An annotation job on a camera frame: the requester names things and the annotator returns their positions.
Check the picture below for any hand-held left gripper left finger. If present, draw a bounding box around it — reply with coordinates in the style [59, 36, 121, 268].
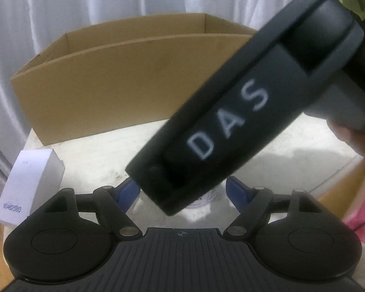
[46, 178, 141, 238]

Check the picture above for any white cup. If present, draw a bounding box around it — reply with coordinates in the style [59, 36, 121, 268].
[185, 185, 223, 211]

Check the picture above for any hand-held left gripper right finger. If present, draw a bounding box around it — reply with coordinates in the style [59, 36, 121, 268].
[226, 176, 321, 238]

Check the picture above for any small white carton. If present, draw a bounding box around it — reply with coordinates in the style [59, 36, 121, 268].
[0, 148, 65, 226]

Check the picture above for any brown board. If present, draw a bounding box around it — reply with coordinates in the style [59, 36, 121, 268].
[318, 155, 365, 221]

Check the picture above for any brown cardboard box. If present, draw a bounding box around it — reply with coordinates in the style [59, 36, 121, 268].
[10, 13, 259, 146]

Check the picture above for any person's right hand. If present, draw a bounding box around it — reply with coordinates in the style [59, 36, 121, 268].
[328, 121, 365, 166]

